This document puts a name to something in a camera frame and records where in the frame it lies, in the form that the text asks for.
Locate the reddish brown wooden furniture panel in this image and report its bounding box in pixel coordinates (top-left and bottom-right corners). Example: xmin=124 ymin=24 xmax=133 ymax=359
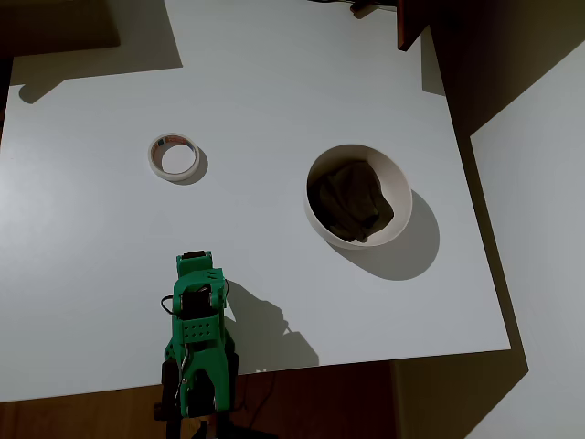
xmin=396 ymin=0 xmax=435 ymax=52

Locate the dark crumpled cloth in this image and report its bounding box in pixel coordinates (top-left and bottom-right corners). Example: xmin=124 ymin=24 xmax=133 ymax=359
xmin=307 ymin=158 xmax=396 ymax=244

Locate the beige round bowl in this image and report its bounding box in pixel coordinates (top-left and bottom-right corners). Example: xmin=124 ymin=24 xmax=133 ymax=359
xmin=303 ymin=144 xmax=414 ymax=249

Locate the white masking tape roll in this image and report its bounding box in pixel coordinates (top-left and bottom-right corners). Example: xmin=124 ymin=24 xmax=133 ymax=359
xmin=146 ymin=132 xmax=200 ymax=181

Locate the dark furniture block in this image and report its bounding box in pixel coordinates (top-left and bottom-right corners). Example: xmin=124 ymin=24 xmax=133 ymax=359
xmin=0 ymin=0 xmax=122 ymax=59

